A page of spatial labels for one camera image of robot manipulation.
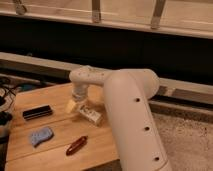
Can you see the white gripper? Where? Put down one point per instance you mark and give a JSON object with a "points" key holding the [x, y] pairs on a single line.
{"points": [[79, 93]]}

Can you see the blue cloth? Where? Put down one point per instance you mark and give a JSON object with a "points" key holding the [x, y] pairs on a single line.
{"points": [[41, 136]]}

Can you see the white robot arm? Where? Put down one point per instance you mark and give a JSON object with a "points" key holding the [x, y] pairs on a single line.
{"points": [[126, 93]]}

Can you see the black rectangular case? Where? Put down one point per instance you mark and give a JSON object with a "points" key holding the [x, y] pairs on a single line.
{"points": [[37, 112]]}

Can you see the dark red oblong object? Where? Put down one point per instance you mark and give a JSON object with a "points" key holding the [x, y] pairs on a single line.
{"points": [[76, 145]]}

